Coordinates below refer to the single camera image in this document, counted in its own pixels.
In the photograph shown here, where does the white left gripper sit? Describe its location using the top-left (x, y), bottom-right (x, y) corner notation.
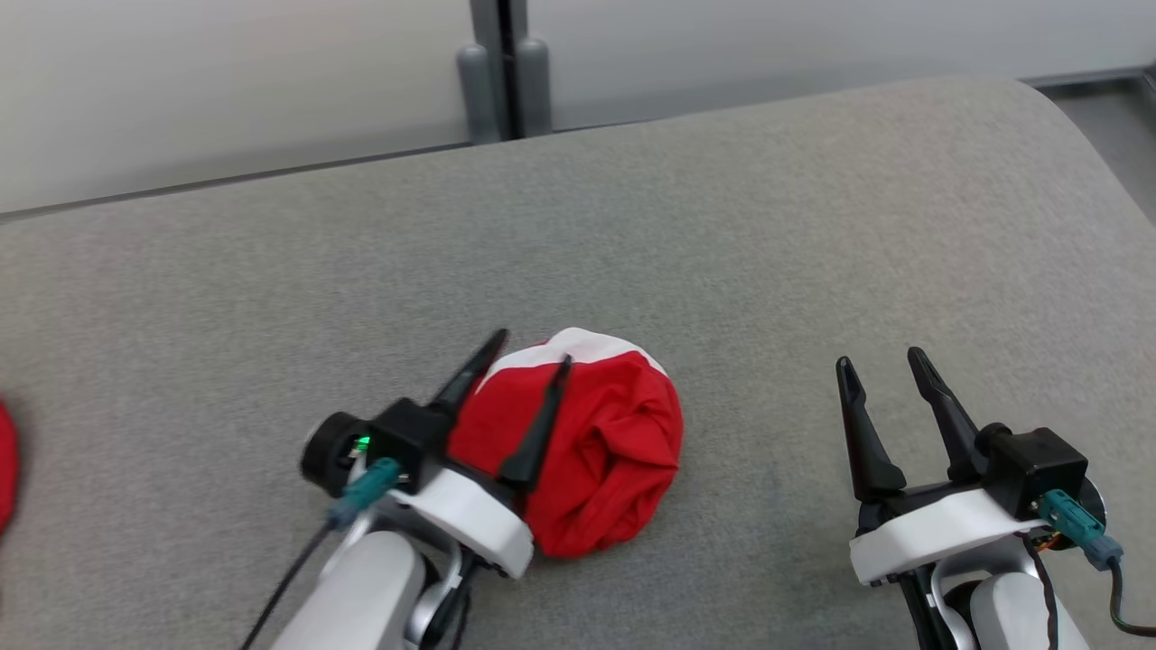
top-left (384, 329), bottom-right (573, 580)

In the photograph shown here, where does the red garment white edge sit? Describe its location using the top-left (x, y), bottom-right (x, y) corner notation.
top-left (447, 327), bottom-right (685, 559)

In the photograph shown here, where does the grey partition post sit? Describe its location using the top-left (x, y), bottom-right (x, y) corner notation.
top-left (456, 0), bottom-right (554, 145)

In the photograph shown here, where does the teal camera connector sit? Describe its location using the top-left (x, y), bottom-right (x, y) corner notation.
top-left (327, 456), bottom-right (401, 529)
top-left (1037, 490), bottom-right (1125, 571)

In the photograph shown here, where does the teal left camera connector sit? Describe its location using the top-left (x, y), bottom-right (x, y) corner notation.
top-left (327, 456), bottom-right (401, 529)

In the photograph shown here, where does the grey fabric sofa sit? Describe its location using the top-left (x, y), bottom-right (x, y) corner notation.
top-left (0, 77), bottom-right (1156, 650)

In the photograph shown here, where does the teal right camera connector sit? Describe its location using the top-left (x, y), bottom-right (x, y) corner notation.
top-left (1037, 490), bottom-right (1125, 571)

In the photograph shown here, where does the black right camera cable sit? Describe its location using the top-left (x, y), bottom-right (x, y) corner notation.
top-left (1107, 560), bottom-right (1156, 636)

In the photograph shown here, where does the black left camera cable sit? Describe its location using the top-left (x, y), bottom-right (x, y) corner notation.
top-left (237, 519), bottom-right (337, 650)

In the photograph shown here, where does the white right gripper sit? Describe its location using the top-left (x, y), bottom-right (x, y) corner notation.
top-left (835, 346), bottom-right (1032, 589)

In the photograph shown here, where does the red garment striped white trim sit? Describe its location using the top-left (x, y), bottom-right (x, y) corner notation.
top-left (0, 397), bottom-right (21, 535)

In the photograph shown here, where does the black camera cable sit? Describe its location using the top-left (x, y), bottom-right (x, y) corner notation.
top-left (237, 519), bottom-right (337, 650)
top-left (1107, 560), bottom-right (1156, 636)

